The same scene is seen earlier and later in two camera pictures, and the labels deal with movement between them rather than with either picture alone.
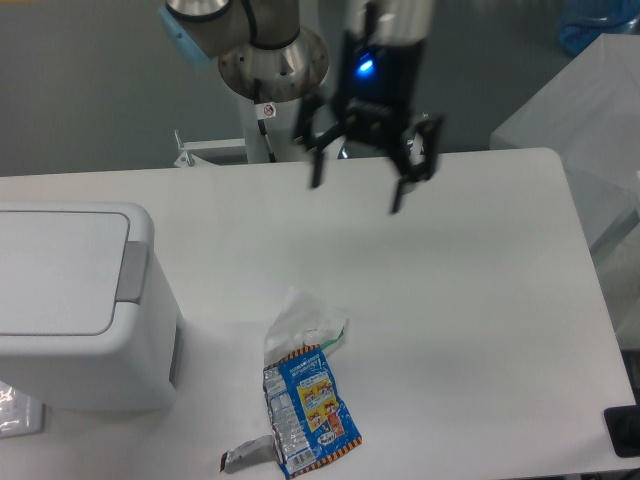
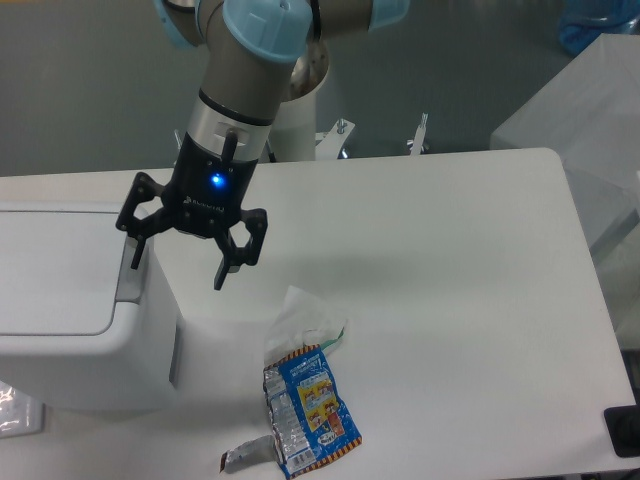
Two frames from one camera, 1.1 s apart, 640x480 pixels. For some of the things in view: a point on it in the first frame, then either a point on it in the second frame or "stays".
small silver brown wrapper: x=248 y=454 stays
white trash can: x=87 y=322 stays
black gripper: x=374 y=97 to x=205 y=192
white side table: x=589 y=116 stays
